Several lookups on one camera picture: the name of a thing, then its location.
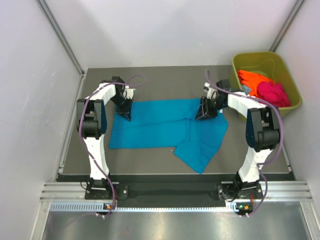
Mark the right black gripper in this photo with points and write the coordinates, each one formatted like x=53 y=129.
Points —
x=202 y=115

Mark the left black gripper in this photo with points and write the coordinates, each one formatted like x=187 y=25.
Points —
x=125 y=112

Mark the blue t shirt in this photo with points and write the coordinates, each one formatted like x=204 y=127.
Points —
x=171 y=123

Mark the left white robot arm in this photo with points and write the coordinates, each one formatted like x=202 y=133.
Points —
x=91 y=125

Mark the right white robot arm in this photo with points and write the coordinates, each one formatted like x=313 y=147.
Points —
x=263 y=132

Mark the orange t shirt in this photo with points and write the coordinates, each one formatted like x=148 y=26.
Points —
x=252 y=80

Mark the magenta t shirt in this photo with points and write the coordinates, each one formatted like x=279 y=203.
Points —
x=273 y=93

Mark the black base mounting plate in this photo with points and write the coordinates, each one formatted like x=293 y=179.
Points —
x=213 y=190

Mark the olive green plastic bin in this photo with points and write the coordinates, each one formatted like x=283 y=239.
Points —
x=264 y=75

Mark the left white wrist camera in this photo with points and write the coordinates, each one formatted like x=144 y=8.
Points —
x=128 y=92

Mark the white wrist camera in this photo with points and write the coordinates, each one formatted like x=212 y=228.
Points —
x=210 y=92
x=128 y=92

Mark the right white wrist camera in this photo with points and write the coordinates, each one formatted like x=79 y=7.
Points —
x=210 y=92

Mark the aluminium frame rail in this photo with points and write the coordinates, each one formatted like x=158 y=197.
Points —
x=276 y=191

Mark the left corner aluminium post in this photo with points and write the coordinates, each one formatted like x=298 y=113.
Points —
x=60 y=35

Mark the corner aluminium post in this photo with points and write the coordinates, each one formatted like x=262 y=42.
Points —
x=60 y=35
x=298 y=5

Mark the right corner aluminium post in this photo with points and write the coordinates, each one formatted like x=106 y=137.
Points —
x=298 y=5

